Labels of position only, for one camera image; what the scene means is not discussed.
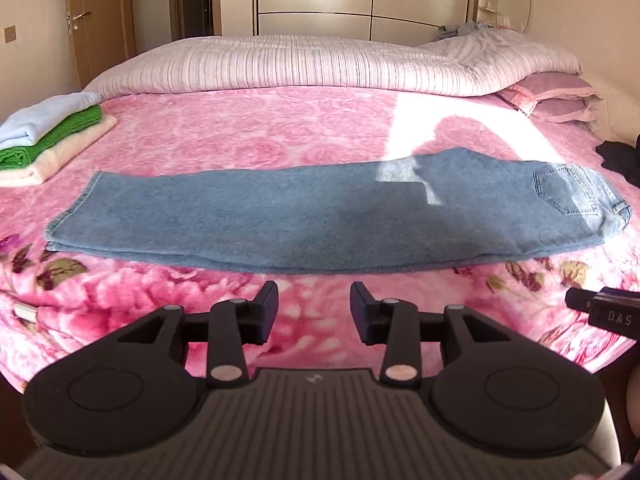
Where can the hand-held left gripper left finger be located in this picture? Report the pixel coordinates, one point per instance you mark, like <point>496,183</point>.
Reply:
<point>267,315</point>

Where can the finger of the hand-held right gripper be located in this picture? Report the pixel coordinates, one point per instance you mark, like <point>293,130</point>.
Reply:
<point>579,299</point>

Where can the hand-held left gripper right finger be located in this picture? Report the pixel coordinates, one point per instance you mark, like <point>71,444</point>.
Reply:
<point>362,315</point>

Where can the blue denim jeans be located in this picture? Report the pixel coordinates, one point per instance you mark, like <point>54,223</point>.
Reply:
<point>300,210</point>

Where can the black garment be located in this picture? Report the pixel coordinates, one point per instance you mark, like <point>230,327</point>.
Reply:
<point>622,157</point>

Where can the white quilted headboard cushion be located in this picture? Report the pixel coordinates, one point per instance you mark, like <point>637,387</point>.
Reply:
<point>617,120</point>

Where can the pink pillow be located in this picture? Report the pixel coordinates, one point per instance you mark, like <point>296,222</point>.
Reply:
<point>575,111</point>
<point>545,87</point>

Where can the pink floral blanket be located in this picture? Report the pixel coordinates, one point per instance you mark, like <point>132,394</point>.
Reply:
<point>225,125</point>

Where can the striped lilac duvet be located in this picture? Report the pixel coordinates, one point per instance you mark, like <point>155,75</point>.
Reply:
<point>300,60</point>

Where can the folded cream garment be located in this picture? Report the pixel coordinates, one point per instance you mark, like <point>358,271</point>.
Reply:
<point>60,156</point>

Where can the light blue crumpled cloth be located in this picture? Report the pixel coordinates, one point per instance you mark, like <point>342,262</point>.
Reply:
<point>475,27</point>

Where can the folded green knit garment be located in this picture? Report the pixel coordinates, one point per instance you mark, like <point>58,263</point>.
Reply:
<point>15,159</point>

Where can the wooden door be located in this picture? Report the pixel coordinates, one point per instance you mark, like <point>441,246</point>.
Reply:
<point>107,10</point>

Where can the oval wall mirror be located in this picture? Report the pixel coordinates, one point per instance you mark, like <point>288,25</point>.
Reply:
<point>515,2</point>

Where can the small white wall shelf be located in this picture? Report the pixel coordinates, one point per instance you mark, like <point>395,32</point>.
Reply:
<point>483,7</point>

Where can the wall switch plate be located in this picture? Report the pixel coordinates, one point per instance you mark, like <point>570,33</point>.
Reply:
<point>11,34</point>

